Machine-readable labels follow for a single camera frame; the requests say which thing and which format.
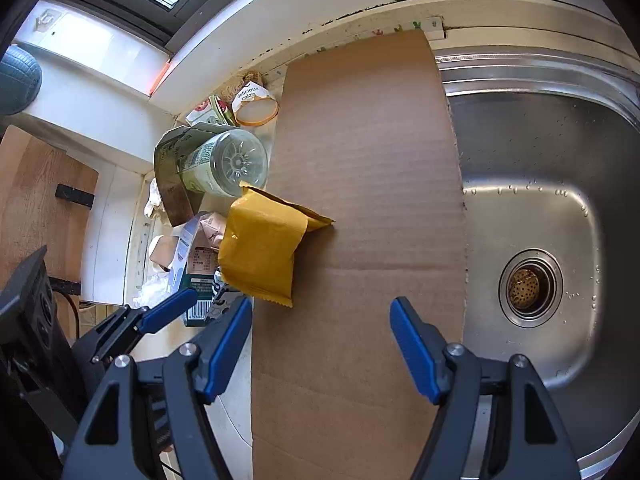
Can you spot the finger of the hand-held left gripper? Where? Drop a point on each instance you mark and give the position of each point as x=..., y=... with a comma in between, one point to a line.
x=167, y=310

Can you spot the beige loofah scrub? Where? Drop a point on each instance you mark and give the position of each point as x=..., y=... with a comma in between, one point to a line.
x=245, y=82

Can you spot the small pink carton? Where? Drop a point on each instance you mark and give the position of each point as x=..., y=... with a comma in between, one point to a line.
x=212, y=230

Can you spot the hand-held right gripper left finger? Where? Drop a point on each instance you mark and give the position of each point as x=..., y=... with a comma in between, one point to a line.
x=230, y=345

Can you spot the white paper cake cup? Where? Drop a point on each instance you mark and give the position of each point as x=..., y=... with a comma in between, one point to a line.
x=250, y=97

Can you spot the stainless steel sink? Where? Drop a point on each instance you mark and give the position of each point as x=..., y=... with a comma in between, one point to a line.
x=525, y=160

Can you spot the wooden cutting board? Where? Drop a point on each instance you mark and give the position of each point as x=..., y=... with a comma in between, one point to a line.
x=35, y=200

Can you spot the black appliance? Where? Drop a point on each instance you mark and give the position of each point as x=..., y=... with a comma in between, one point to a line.
x=25, y=305

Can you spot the clear plastic wrapper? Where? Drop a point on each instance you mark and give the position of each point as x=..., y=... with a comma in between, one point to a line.
x=152, y=290

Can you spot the beige paper piece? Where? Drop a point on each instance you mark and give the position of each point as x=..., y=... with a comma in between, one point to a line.
x=162, y=251

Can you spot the blue utensil holder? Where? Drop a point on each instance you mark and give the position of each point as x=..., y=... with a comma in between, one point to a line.
x=17, y=80

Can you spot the sink drain strainer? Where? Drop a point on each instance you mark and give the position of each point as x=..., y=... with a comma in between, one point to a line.
x=523, y=290

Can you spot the grey carton box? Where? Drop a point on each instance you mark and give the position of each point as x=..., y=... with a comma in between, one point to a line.
x=172, y=195

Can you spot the green printed wrapper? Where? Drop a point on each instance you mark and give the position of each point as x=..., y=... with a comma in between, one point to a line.
x=205, y=107

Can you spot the dark window frame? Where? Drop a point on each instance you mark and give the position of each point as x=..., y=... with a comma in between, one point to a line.
x=125, y=7

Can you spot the white adhesive hook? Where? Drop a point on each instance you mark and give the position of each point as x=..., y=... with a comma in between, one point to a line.
x=49, y=20

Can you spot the brown cardboard sheet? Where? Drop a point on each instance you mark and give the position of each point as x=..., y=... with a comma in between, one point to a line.
x=370, y=185

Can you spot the yellow packet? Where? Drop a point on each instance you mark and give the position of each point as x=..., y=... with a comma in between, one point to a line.
x=260, y=250

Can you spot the blue white box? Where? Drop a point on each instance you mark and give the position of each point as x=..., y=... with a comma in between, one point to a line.
x=185, y=255

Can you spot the orange tape piece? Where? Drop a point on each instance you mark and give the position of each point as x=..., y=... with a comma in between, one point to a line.
x=161, y=77

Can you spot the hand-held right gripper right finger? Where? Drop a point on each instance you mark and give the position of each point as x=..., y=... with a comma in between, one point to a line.
x=415, y=350

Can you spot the green box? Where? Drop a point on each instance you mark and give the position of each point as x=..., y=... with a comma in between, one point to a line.
x=200, y=290

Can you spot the green label plastic bottle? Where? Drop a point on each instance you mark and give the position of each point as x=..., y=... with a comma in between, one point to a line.
x=235, y=160

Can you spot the black cutting board rack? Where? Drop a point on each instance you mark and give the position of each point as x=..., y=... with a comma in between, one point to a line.
x=75, y=195

